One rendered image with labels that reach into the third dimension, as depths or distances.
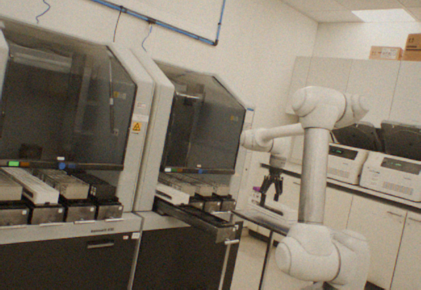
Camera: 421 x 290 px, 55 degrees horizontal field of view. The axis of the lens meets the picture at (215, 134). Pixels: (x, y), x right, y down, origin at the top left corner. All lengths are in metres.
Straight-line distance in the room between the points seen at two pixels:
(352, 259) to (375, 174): 2.44
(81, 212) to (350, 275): 1.17
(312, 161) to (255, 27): 2.94
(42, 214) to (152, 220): 0.60
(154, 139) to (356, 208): 2.49
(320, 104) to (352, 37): 3.53
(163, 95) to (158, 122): 0.15
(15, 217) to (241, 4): 3.10
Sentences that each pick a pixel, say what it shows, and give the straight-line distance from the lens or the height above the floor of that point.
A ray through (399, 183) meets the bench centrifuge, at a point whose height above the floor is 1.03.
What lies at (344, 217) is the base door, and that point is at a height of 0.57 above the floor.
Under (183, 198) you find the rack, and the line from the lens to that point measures 2.22.
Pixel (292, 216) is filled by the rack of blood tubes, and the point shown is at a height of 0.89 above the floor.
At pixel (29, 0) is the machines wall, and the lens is 3.03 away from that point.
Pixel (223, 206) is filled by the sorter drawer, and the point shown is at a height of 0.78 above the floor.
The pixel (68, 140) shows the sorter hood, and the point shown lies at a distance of 1.92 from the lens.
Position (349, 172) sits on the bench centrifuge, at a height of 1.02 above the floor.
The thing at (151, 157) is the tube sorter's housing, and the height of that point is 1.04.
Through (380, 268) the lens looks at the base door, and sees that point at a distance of 4.12.
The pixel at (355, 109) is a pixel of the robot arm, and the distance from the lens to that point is 1.71.
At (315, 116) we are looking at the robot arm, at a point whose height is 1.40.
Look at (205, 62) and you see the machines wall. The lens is 3.88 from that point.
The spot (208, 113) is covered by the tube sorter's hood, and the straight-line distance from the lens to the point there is 2.39.
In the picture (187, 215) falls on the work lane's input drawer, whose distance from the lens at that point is 2.09.
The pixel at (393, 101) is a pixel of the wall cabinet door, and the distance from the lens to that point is 4.38.
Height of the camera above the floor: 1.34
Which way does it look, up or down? 3 degrees down
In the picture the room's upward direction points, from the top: 11 degrees clockwise
